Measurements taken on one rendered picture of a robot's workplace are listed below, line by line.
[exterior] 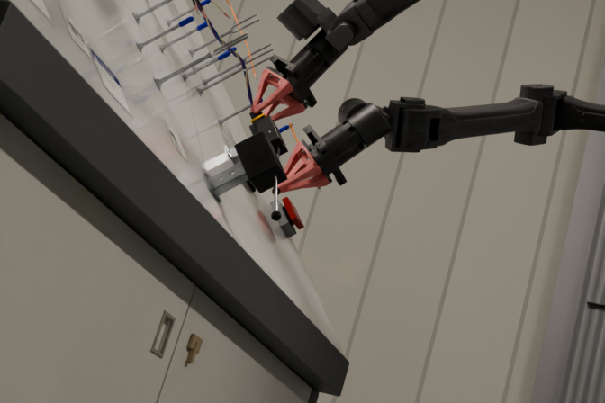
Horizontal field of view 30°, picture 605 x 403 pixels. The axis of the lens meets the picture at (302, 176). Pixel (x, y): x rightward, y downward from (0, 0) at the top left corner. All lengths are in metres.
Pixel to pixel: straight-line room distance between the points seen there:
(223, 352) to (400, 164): 1.73
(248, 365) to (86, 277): 0.50
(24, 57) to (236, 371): 0.76
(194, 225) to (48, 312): 0.25
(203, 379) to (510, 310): 1.61
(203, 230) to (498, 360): 1.73
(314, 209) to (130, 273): 1.96
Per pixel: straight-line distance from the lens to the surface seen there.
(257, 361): 1.74
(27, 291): 1.17
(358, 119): 1.80
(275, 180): 1.50
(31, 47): 1.05
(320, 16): 1.93
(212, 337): 1.57
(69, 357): 1.26
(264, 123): 1.87
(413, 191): 3.22
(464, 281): 3.10
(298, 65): 1.92
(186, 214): 1.35
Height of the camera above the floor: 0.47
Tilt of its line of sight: 20 degrees up
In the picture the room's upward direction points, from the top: 17 degrees clockwise
